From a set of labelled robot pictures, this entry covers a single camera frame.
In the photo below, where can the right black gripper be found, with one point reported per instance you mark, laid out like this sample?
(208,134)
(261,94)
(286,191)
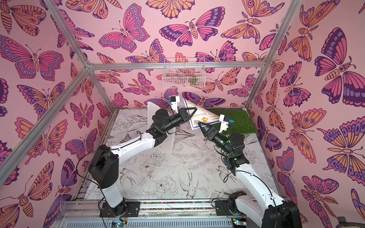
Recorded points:
(209,131)

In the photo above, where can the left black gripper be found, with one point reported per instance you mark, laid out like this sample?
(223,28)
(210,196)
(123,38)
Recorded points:
(181,115)

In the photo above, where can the laminated dim sum menu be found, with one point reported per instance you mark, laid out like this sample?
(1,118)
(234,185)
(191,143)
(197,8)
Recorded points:
(201,115)

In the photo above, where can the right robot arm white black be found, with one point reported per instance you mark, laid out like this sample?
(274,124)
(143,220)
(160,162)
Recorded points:
(266,209)

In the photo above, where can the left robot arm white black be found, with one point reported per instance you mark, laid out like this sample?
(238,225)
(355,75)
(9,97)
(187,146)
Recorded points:
(104,167)

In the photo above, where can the white cutting board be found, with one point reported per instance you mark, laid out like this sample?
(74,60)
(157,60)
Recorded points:
(168,144)

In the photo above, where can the green artificial grass mat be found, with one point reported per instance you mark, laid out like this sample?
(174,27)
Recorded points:
(242,123)

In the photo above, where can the right small circuit board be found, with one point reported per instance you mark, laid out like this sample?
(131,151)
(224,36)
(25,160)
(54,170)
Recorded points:
(239,223)

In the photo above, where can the small green circuit board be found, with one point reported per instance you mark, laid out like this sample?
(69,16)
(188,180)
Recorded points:
(118,224)

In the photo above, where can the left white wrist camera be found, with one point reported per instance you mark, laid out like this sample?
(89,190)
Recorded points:
(174,101)

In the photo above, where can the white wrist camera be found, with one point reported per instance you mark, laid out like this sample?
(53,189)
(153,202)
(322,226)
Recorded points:
(174,101)
(225,121)

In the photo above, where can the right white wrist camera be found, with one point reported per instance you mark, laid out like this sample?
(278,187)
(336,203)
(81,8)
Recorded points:
(225,121)

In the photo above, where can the white wire rack basket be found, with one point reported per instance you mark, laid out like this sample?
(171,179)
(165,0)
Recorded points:
(184,73)

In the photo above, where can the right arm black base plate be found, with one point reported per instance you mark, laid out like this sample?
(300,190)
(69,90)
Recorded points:
(222,208)

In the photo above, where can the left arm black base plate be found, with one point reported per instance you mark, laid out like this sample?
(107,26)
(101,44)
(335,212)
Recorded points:
(124,209)

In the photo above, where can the aluminium cage frame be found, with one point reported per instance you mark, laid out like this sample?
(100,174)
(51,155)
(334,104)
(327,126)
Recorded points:
(32,187)

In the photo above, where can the aluminium front rail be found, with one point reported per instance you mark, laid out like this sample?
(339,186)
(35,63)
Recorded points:
(198,213)

